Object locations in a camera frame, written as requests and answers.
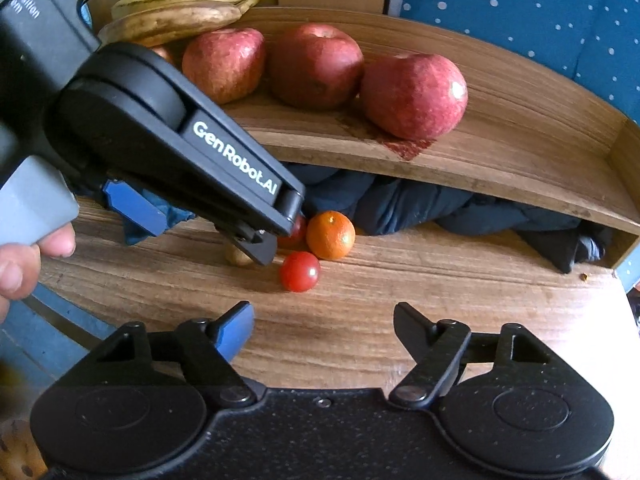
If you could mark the dark blue cloth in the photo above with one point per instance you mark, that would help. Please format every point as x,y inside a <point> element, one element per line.
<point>425,207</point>

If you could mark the brown-spotted banana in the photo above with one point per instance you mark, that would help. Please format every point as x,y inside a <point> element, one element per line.
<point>165,25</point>

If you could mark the red apple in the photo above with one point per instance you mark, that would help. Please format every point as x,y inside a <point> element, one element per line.
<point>412,95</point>
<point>225,62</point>
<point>162,54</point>
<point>315,65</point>

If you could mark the small orange mandarin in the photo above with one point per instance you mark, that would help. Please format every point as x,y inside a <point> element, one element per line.
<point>330,235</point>

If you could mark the blue white-dotted fabric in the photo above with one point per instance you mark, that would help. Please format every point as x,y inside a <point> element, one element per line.
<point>525,15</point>

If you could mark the wooden shelf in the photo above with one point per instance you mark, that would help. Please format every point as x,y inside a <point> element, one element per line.
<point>500,130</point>

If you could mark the red cherry tomato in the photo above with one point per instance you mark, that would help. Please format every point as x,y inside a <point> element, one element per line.
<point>295,234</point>
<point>300,271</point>

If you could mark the person's left hand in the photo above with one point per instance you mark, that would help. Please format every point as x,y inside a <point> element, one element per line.
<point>20,270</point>

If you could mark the brown longan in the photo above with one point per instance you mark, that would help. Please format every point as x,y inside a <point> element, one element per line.
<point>237,256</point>

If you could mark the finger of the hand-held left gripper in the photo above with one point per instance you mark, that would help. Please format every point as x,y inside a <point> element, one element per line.
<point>135,210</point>
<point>257,250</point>

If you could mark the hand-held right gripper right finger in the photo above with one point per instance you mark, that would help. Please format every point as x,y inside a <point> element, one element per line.
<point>412,322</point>

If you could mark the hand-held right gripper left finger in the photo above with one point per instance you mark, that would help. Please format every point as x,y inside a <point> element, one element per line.
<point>235,332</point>

